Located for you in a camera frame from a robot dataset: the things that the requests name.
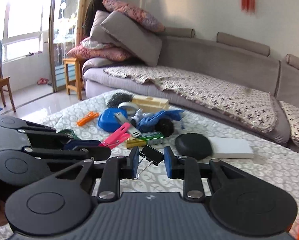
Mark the wooden box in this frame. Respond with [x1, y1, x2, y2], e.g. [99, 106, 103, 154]
[131, 94, 170, 113]

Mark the pink plastic clip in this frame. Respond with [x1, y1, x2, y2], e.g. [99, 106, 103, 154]
[99, 122, 132, 150]

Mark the beige patterned sofa cover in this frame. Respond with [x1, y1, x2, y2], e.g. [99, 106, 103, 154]
[103, 65, 278, 133]
[279, 100, 299, 143]

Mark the white flat box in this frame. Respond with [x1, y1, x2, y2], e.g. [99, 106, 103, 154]
[209, 136, 255, 159]

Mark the steel wool scrubber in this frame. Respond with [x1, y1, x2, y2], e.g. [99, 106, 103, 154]
[107, 92, 133, 108]

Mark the grey sofa cushion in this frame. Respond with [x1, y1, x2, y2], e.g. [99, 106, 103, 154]
[100, 10, 163, 67]
[89, 10, 115, 46]

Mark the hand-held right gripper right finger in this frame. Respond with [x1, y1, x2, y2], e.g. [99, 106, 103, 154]
[164, 146, 255, 202]

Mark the pink patterned pillow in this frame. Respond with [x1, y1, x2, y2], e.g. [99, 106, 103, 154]
[102, 0, 165, 33]
[67, 44, 133, 62]

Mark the glass sliding door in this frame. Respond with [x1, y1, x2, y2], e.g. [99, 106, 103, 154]
[48, 0, 83, 93]

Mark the orange plastic clip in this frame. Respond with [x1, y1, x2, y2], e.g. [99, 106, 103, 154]
[77, 111, 100, 127]

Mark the silver nail clipper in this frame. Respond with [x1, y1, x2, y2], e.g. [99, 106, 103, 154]
[114, 112, 142, 138]

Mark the wooden stool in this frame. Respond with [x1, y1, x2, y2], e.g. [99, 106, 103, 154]
[63, 57, 85, 101]

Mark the window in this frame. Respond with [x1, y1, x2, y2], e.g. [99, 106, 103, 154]
[0, 0, 50, 64]

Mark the black oval case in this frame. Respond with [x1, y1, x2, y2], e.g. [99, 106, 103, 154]
[175, 133, 213, 161]

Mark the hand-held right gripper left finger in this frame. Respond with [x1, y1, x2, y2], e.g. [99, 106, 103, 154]
[48, 147, 140, 202]

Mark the dark hanging cloth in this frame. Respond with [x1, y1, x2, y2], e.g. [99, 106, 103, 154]
[83, 0, 115, 37]

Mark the blue plastic box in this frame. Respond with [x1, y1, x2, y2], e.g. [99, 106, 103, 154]
[98, 108, 128, 132]

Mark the green small box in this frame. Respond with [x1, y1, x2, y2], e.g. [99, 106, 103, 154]
[139, 131, 164, 145]

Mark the wooden chair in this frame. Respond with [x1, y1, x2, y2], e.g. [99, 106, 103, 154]
[0, 42, 16, 113]

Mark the white tape roll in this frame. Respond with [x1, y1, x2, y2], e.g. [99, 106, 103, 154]
[118, 102, 138, 117]

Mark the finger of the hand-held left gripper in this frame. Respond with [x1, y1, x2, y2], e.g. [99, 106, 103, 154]
[18, 121, 102, 149]
[24, 146, 112, 174]

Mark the grey sofa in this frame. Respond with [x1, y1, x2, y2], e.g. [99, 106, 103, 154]
[82, 27, 299, 155]

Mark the white pillow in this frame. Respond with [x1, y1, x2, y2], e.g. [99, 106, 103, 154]
[79, 37, 115, 50]

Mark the green bottle opener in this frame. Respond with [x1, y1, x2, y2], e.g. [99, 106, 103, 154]
[58, 129, 78, 140]

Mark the black binder clip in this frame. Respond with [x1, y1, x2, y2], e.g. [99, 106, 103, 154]
[134, 144, 165, 180]

